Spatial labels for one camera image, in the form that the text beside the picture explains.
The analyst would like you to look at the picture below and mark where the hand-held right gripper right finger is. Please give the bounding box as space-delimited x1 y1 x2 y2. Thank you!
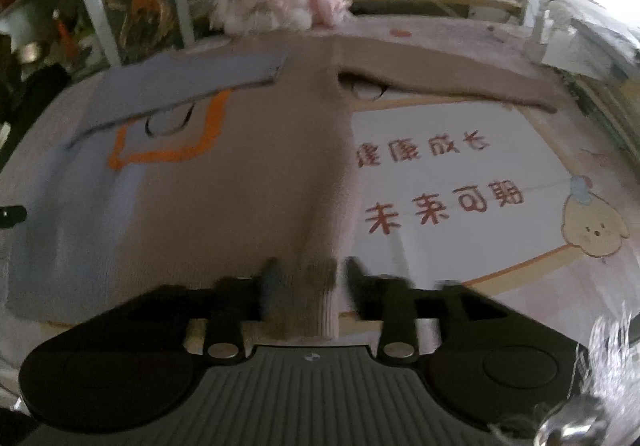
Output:
347 257 506 359

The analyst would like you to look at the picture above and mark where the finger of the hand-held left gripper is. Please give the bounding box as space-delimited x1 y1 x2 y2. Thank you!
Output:
0 206 27 228

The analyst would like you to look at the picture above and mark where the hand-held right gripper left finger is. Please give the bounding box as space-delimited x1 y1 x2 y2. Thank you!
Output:
125 257 282 361

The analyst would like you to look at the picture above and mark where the beige and lavender knit sweater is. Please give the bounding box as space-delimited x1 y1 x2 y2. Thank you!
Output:
7 33 561 342

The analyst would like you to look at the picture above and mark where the round metal tin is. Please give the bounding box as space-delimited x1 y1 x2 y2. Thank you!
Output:
17 42 43 64

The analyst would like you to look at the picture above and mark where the large dark illustrated book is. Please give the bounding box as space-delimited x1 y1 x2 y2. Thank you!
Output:
102 0 183 64

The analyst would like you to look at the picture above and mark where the shiny white tassel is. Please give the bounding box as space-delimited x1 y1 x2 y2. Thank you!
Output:
530 306 640 446

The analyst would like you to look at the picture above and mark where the pile of white papers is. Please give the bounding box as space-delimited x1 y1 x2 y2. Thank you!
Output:
545 1 640 152

